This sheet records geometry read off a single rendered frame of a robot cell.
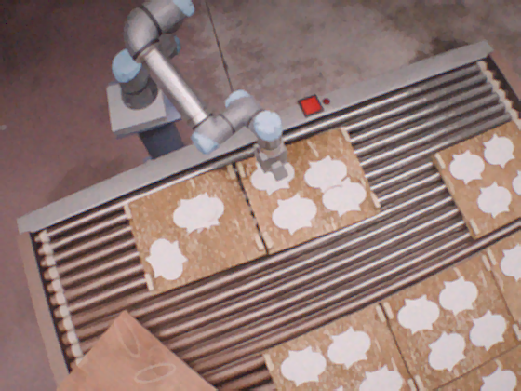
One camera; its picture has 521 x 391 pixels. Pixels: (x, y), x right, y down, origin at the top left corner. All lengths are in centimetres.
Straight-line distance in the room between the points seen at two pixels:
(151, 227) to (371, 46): 199
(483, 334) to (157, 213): 120
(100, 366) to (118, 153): 165
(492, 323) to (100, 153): 229
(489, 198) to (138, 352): 132
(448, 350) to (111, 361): 109
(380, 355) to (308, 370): 24
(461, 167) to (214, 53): 186
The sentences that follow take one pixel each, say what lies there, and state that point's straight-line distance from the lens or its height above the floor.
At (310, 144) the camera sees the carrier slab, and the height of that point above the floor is 94.
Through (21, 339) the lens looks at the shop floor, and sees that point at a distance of 305.
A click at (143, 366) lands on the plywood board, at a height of 104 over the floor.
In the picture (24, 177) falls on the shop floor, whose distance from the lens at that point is 330.
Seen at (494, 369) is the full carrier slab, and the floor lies 94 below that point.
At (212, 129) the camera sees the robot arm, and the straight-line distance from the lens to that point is 153.
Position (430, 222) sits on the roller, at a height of 92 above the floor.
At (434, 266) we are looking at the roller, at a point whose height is 92.
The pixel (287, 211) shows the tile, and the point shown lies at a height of 95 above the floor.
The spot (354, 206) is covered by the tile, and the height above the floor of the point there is 95.
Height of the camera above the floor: 267
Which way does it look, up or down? 69 degrees down
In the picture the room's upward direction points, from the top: 9 degrees counter-clockwise
